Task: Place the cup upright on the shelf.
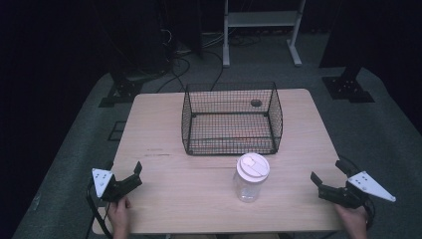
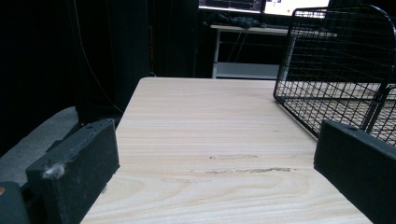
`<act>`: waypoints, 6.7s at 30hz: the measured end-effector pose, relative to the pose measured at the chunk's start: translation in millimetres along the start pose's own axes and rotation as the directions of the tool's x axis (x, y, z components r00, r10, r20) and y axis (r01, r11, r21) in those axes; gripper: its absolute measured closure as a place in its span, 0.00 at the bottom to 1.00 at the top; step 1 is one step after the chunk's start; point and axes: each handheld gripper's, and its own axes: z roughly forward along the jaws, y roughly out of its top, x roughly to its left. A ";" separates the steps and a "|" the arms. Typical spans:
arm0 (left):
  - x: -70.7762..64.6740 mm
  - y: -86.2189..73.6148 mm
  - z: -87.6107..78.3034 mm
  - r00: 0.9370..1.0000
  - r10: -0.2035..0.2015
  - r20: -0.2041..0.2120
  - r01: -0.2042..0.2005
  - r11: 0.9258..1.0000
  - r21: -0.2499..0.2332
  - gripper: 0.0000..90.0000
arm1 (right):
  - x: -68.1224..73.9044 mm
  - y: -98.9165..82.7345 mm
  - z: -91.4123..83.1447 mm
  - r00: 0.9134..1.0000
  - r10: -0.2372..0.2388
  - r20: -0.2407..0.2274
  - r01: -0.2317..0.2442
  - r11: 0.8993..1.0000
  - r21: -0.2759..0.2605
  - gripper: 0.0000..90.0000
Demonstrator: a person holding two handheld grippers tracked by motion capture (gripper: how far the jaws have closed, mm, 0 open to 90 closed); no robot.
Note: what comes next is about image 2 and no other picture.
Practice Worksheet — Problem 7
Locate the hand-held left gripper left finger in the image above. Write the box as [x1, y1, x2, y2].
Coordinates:
[25, 118, 120, 224]

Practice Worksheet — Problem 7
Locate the dark cloth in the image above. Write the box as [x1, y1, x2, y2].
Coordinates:
[203, 11, 262, 29]

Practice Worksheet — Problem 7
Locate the computer monitor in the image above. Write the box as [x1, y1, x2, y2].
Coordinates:
[263, 0, 331, 17]
[198, 0, 265, 15]

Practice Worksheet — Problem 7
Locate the black wire basket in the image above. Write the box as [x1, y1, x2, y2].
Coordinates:
[273, 4, 396, 147]

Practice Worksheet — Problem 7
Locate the thin cable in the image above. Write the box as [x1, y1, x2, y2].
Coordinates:
[72, 0, 125, 114]

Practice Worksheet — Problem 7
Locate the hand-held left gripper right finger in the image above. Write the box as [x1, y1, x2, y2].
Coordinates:
[313, 119, 396, 224]

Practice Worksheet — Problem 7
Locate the black curtain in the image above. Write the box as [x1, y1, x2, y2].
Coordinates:
[0, 0, 200, 157]

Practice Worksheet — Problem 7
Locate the white desk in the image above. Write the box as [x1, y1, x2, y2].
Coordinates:
[210, 23, 338, 80]

